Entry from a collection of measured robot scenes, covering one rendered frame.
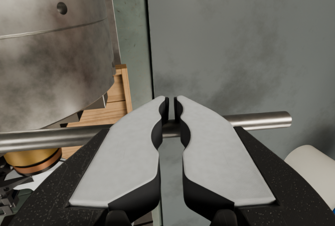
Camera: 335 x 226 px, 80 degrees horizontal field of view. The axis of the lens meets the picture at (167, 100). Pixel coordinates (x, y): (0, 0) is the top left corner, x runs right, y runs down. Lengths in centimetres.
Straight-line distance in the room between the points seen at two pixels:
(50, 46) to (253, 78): 177
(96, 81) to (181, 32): 126
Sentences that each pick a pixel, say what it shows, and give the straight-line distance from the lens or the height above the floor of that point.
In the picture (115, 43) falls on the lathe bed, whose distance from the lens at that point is 55.
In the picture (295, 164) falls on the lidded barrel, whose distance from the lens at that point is 272.
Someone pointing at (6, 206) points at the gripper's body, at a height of 112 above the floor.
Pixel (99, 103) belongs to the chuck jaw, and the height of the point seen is 111.
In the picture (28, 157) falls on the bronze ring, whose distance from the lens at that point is 39.
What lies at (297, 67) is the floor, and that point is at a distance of 215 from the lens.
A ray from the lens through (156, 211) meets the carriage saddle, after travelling 86.
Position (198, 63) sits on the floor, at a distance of 159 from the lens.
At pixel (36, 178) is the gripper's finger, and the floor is 111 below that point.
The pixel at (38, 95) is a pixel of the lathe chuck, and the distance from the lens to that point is 22.
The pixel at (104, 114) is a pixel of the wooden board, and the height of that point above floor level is 88.
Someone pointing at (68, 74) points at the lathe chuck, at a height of 119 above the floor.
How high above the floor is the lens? 140
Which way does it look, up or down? 60 degrees down
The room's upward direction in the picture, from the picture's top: 152 degrees clockwise
